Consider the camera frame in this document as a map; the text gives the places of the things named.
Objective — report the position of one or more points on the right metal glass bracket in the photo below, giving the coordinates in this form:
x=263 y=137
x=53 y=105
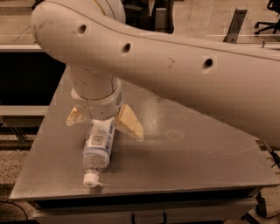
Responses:
x=235 y=26

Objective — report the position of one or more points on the grey table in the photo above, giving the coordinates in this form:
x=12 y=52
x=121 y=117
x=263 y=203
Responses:
x=188 y=168

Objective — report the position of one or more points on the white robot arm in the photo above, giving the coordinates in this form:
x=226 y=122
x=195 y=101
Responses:
x=234 y=84

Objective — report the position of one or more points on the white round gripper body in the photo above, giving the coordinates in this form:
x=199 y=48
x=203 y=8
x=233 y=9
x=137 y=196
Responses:
x=97 y=107

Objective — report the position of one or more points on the metal glass bracket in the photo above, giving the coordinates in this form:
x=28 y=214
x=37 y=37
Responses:
x=235 y=26
x=160 y=17

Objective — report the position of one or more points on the middle metal glass bracket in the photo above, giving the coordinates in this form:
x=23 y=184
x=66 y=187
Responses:
x=160 y=17

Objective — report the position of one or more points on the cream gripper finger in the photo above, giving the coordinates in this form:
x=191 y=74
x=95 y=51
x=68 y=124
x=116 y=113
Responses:
x=75 y=117
x=126 y=122

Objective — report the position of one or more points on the blue label plastic water bottle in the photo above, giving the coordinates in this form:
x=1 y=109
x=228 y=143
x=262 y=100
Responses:
x=97 y=150

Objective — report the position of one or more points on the black office chair middle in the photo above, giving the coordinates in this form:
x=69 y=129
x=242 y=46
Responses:
x=139 y=15

